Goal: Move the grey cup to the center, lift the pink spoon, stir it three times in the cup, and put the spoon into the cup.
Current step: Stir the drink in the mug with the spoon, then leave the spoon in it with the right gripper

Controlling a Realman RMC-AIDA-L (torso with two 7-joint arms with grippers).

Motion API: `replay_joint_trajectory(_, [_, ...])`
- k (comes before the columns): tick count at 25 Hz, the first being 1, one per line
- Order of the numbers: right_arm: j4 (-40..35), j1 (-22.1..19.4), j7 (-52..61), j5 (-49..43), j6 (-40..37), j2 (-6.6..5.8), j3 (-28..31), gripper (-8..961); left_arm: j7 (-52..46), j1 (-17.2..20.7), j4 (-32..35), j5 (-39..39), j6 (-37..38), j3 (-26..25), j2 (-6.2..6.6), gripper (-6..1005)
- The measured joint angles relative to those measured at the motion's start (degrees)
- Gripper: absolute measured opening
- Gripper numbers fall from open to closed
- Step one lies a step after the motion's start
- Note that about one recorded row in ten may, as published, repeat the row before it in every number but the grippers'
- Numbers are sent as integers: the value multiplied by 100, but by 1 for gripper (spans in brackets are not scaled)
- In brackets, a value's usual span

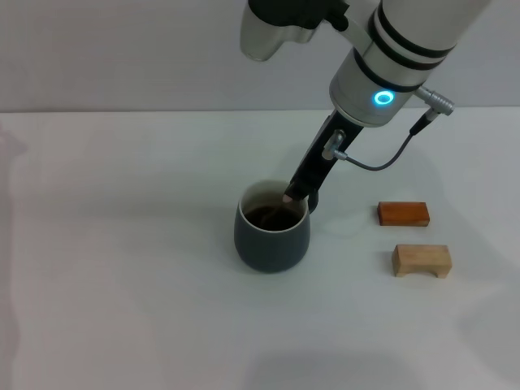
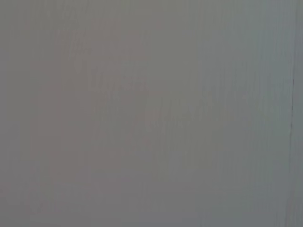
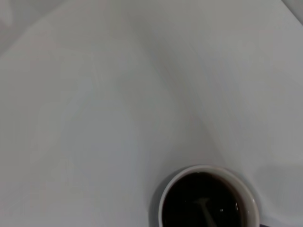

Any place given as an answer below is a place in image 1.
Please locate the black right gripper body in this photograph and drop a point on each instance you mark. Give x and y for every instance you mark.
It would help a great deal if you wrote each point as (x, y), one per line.
(321, 166)

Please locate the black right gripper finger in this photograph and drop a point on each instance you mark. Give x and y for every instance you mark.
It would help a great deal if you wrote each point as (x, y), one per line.
(296, 196)

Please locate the dark grey ceramic cup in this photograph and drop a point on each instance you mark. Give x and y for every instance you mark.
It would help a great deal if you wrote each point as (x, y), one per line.
(270, 252)

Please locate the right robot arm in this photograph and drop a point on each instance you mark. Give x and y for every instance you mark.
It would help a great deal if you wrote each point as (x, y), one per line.
(398, 48)

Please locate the dark coffee liquid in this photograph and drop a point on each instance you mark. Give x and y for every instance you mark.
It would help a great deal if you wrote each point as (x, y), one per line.
(260, 221)

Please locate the reddish brown wooden block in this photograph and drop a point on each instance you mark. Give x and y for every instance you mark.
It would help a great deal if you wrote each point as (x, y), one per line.
(402, 213)

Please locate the light wooden arch block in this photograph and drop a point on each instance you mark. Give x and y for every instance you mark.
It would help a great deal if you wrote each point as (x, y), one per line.
(422, 258)

